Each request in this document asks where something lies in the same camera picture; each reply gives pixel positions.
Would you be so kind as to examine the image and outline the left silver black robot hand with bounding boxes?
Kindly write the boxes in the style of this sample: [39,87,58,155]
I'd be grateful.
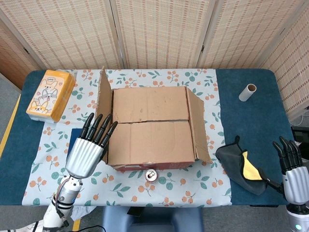
[65,112,118,179]

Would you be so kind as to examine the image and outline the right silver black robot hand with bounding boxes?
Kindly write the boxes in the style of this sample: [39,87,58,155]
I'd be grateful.
[259,136,309,205]

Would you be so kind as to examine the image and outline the red cardboard box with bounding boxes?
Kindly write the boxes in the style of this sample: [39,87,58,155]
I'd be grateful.
[96,66,213,173]

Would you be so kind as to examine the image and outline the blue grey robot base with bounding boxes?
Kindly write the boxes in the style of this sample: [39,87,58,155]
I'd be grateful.
[101,206,205,232]

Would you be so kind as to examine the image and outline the dark blue rectangular box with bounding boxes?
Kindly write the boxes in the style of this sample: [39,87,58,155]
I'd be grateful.
[67,128,83,158]

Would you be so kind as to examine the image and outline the black box on floor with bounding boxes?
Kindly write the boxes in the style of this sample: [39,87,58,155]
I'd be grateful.
[291,125,309,150]

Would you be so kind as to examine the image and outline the crumpled pale blue paper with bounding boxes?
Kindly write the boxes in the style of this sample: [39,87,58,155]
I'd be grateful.
[70,205,95,221]

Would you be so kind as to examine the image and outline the orange corgi print tissue pack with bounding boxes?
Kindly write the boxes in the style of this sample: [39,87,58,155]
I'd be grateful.
[26,69,76,123]

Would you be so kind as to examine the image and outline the red soda can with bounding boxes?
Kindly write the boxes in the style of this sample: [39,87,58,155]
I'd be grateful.
[144,169,159,184]

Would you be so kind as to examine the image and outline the grey and yellow cloth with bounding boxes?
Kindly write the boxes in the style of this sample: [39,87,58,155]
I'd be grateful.
[215,135,268,196]

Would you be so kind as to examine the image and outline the floral print tablecloth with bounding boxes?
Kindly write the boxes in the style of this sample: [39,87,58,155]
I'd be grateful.
[21,69,233,207]

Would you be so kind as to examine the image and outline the grey cardboard tube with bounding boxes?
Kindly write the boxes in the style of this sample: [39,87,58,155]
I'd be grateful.
[238,83,257,102]

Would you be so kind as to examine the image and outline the woven bamboo screen panel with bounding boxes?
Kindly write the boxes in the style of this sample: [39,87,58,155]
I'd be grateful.
[0,0,125,71]
[0,16,48,90]
[197,0,309,70]
[110,0,217,71]
[259,4,309,121]

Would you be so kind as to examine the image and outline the thin white cable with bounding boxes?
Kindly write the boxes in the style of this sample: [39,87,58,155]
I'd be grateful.
[289,115,306,127]

